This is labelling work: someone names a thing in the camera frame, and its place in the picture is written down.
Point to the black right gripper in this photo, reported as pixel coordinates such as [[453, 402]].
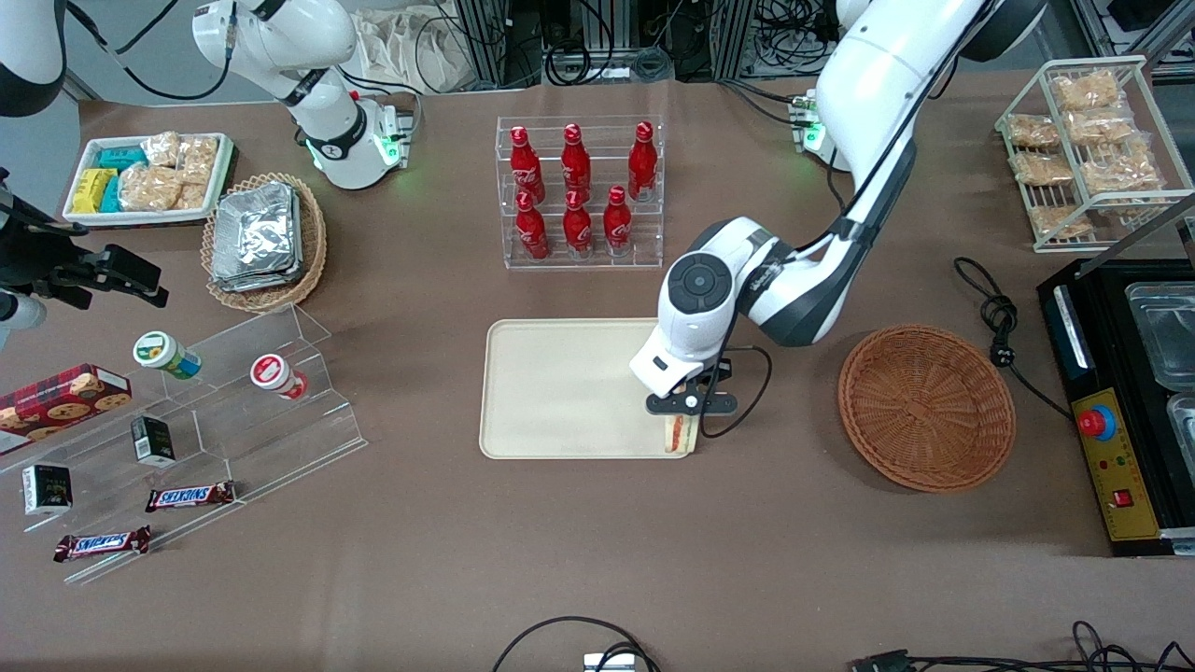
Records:
[[35, 258]]

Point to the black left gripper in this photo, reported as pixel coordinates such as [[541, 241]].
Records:
[[724, 371]]

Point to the triangle sandwich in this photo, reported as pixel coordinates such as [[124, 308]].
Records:
[[680, 437]]

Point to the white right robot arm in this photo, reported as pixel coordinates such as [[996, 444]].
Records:
[[280, 37]]

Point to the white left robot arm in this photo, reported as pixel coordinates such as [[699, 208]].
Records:
[[878, 93]]

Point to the white rectangular snack tray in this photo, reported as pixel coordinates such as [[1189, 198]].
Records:
[[140, 220]]

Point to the beige plastic tray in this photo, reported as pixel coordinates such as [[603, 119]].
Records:
[[560, 392]]

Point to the light wicker basket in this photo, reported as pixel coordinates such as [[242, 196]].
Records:
[[280, 297]]

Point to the brown round wicker basket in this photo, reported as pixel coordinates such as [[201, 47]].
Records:
[[924, 411]]

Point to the green sunflower yogurt cup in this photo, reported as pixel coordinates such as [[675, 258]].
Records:
[[159, 350]]

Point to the teal snack pack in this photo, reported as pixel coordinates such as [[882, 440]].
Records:
[[112, 198], [121, 157]]

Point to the clear bag of crackers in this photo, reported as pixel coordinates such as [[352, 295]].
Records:
[[1120, 170], [1060, 221], [1085, 90], [1041, 168], [198, 154], [193, 194], [161, 147], [1100, 126], [1032, 131], [149, 189]]

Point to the yellow snack pack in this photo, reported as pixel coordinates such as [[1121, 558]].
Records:
[[93, 189]]

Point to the foil wrapped pack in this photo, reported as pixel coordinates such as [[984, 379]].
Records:
[[257, 233], [245, 283]]

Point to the red tartan cookie box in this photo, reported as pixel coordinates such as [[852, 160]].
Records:
[[56, 401]]

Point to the small black carton box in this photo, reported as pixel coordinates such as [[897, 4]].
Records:
[[152, 442]]

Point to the red lid yogurt cup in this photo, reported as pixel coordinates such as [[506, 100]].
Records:
[[271, 371]]

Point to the clear acrylic stepped stand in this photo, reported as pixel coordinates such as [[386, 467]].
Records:
[[233, 429]]

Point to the red cola bottle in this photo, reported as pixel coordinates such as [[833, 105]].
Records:
[[617, 224], [526, 168], [576, 168], [642, 168], [578, 229], [533, 233]]

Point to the clear acrylic bottle rack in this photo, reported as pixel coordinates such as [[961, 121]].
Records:
[[551, 264]]

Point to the black carton with white side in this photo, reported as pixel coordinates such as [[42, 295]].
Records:
[[47, 490]]

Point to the Snickers chocolate bar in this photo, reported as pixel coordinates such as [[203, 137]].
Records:
[[189, 496], [101, 543]]

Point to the small white device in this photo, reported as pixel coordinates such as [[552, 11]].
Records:
[[609, 664]]

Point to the beige cloth bags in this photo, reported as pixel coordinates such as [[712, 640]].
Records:
[[411, 47]]

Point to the black appliance with yellow panel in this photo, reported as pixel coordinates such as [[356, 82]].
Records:
[[1111, 467]]

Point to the clear plastic container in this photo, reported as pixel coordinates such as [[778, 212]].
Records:
[[1167, 327], [1184, 429]]

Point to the grey metal bar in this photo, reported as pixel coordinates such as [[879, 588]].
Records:
[[1148, 229]]

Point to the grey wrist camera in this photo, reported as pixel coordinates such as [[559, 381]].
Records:
[[19, 315]]

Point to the aluminium frame post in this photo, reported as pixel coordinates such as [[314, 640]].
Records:
[[485, 47], [733, 37]]

